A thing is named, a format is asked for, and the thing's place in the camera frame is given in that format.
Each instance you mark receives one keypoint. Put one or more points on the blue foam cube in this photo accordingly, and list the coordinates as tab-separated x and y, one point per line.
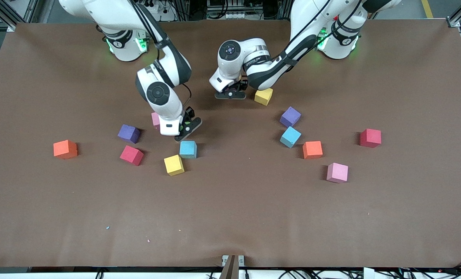
188	150
290	136

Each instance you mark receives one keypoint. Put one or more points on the yellow foam cube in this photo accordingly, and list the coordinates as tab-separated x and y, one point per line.
263	97
174	165

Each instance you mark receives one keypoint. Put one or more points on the purple foam cube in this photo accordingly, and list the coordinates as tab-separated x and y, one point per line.
128	133
290	116

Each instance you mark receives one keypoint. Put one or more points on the red foam cube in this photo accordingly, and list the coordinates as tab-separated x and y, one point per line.
132	155
370	138

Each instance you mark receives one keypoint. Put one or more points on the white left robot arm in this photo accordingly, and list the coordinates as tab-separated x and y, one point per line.
261	73

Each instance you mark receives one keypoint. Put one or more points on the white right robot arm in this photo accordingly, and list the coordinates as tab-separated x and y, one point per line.
114	15

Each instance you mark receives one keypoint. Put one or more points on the pink foam cube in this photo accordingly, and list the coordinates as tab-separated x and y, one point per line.
337	172
155	119

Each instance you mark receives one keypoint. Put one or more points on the brown paper table cover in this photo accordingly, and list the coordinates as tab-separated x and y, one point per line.
230	201

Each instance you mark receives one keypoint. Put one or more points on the orange foam cube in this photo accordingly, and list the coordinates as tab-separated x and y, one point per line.
65	149
312	149

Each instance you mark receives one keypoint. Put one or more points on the white power strip with plugs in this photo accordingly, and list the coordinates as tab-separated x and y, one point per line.
155	8

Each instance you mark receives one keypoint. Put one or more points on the metal table edge bracket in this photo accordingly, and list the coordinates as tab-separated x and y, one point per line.
230	271

